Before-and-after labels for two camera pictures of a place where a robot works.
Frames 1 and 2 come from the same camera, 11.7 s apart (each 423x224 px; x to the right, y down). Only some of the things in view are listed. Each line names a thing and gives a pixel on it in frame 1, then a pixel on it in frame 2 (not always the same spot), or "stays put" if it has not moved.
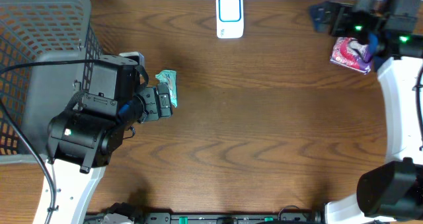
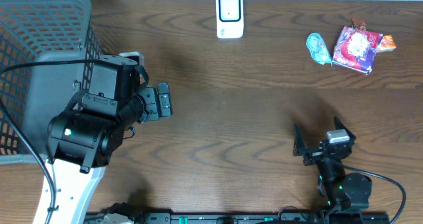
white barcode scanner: (229, 16) stays put
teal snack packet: (170, 76) -> (318, 48)
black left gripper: (164, 100) stays put
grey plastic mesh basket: (40, 25) stays put
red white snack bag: (351, 53) stays put
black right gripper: (339, 20) -> (320, 154)
